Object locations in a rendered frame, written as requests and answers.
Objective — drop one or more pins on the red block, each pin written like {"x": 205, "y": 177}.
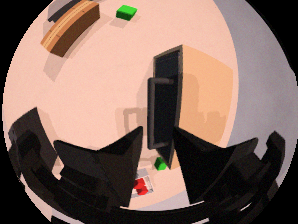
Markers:
{"x": 142, "y": 191}
{"x": 139, "y": 183}

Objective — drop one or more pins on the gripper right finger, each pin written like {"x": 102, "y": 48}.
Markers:
{"x": 203, "y": 163}

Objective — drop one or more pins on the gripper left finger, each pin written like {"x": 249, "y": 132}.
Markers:
{"x": 117, "y": 168}

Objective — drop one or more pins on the small green block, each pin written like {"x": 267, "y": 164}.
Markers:
{"x": 126, "y": 12}
{"x": 159, "y": 164}

